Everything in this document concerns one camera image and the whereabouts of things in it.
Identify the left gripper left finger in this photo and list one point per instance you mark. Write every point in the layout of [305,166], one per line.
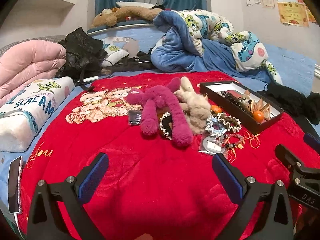
[45,219]

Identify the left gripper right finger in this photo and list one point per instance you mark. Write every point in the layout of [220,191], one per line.
[246,192]

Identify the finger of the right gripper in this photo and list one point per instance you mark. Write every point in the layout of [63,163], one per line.
[312,141]
[293,163]

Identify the beige fluffy plush toy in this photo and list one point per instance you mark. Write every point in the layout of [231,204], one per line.
[196,107]

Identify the black white scrunchie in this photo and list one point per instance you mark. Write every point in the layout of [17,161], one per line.
[165,125]

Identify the black card plastic packet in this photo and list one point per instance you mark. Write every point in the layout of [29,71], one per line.
[134,117]

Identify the magenta plush toy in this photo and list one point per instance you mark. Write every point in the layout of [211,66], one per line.
[160,98]

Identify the black clothing pile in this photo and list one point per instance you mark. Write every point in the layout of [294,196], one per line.
[293,102]

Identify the orange tangerine in box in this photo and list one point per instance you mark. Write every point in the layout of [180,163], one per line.
[258,116]

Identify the black cardboard tray box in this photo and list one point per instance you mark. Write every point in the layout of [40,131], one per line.
[272,113]

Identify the black hair claw clip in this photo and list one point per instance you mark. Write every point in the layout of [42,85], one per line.
[236,101]

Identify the clear plastic packet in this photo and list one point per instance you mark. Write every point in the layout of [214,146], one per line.
[210,146]

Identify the white scream pillow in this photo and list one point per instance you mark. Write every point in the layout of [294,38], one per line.
[23,116]

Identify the red teddy bear blanket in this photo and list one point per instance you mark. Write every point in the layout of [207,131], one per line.
[151,186]

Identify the white tube pen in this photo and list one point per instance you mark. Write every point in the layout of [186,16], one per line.
[90,79]

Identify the pink quilt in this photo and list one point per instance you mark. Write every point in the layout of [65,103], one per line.
[26,62]

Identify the blue monster print blanket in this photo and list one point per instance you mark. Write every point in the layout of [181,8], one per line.
[199,41]

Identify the black puffer jacket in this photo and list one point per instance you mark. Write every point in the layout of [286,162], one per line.
[84,54]

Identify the dark clothes by headboard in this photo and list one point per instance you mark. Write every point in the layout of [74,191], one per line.
[140,62]

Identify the small monster print pillow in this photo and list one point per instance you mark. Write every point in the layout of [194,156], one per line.
[114,54]

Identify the brown teddy bear plush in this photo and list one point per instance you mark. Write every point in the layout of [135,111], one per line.
[110,17]

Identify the smartphone with white cable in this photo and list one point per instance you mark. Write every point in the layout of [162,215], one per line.
[14,180]

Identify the orange wall certificate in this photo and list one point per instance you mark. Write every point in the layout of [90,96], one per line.
[292,13]

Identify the white wall shelf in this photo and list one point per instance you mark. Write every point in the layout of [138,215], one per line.
[51,4]

